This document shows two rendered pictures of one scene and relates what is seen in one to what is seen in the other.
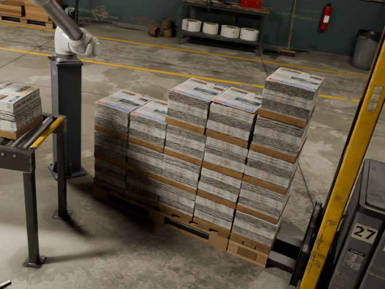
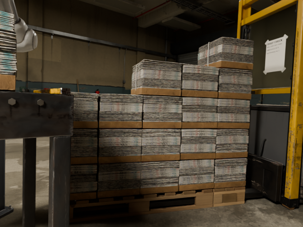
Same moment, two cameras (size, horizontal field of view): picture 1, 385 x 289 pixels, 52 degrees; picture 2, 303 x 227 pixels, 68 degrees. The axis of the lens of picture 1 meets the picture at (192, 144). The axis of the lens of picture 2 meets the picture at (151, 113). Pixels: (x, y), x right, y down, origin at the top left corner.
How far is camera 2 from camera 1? 1.96 m
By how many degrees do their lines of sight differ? 43
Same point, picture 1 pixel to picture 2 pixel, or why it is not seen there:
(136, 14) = not seen: outside the picture
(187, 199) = (171, 169)
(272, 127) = (232, 74)
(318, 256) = (296, 159)
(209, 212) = (194, 172)
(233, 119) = (203, 75)
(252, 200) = (227, 144)
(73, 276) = not seen: outside the picture
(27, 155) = (66, 97)
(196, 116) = (172, 79)
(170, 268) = not seen: outside the picture
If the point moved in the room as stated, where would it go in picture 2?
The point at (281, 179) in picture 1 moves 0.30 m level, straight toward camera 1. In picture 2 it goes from (244, 115) to (279, 119)
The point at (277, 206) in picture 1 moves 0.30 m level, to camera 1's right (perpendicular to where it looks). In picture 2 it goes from (245, 141) to (263, 138)
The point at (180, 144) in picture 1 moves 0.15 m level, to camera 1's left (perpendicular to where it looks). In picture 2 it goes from (158, 113) to (141, 113)
